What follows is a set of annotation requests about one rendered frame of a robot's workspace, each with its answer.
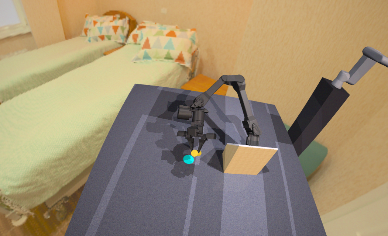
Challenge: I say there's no cyan circle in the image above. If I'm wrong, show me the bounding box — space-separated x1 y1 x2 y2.
183 155 194 164

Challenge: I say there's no yellow cylinder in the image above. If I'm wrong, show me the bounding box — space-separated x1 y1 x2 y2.
191 150 202 157

